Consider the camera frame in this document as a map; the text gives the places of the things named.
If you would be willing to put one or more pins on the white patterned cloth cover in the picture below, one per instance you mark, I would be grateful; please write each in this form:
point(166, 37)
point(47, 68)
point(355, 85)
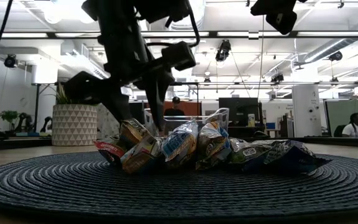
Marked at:
point(104, 126)

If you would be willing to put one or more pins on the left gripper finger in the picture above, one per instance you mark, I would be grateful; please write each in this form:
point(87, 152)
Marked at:
point(158, 99)
point(85, 88)

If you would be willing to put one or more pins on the black ceiling spotlight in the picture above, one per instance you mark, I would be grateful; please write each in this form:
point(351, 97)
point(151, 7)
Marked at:
point(207, 80)
point(335, 56)
point(10, 61)
point(223, 50)
point(277, 77)

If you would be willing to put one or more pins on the clear plastic bin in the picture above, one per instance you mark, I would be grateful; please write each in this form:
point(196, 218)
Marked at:
point(219, 116)

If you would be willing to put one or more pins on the grey-green partition panel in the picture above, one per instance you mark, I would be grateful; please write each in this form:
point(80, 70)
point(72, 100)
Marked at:
point(337, 115)

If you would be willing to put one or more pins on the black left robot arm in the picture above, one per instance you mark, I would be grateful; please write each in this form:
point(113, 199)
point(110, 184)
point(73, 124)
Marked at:
point(163, 9)

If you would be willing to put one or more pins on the person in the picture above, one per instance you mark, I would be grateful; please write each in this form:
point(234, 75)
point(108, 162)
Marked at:
point(175, 110)
point(356, 127)

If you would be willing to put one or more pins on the granola bar orange-ended wrapper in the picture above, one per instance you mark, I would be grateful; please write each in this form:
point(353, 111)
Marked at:
point(213, 144)
point(179, 146)
point(141, 158)

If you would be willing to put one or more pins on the potted succulent white patterned pot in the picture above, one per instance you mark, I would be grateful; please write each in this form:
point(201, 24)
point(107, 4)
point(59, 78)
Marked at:
point(75, 124)

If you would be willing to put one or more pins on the round dark blue woven placemat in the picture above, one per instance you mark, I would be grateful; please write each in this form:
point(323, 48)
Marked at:
point(179, 193)

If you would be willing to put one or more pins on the black monitor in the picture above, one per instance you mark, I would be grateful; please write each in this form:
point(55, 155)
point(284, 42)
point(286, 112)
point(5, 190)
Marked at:
point(238, 107)

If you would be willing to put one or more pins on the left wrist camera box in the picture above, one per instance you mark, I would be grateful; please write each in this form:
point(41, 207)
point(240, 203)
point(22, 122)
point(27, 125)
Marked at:
point(179, 56)

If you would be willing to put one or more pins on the white round column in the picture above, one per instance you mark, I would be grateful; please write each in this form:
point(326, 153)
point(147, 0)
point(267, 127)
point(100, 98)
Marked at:
point(306, 112)

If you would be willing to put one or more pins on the black overhead light beam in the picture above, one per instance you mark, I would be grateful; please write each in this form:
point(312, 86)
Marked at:
point(322, 34)

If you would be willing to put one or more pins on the black background robot arm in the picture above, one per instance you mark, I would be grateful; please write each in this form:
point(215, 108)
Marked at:
point(23, 119)

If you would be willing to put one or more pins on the small blue box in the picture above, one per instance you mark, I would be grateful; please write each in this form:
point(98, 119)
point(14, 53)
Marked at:
point(270, 125)

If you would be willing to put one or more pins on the small green potted plant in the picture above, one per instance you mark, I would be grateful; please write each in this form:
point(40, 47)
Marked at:
point(9, 115)

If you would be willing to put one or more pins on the white rectangular ceiling duct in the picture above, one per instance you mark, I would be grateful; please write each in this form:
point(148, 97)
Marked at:
point(73, 51)

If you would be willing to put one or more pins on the granola bar red-ended wrapper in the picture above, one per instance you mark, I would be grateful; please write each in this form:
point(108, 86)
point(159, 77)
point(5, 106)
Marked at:
point(110, 149)

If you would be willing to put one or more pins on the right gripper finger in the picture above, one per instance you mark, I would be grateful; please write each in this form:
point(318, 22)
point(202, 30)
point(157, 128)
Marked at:
point(283, 23)

